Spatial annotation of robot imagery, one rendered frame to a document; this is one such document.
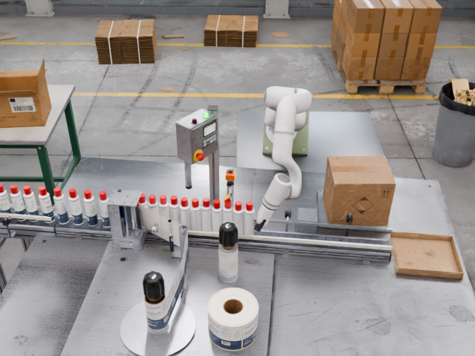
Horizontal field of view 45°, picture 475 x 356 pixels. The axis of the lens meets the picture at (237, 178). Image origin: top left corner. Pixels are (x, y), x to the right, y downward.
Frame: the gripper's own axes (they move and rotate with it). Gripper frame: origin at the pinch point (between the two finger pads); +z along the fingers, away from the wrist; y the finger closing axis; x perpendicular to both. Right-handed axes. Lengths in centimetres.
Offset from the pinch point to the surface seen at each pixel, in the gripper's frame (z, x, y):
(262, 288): 4.6, 6.5, 33.7
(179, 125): -37, -52, -3
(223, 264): 0.5, -13.9, 31.6
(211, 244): 16.0, -17.8, 5.3
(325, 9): 61, 77, -556
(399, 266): -12, 67, 8
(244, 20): 85, -23, -469
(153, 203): 7, -51, 2
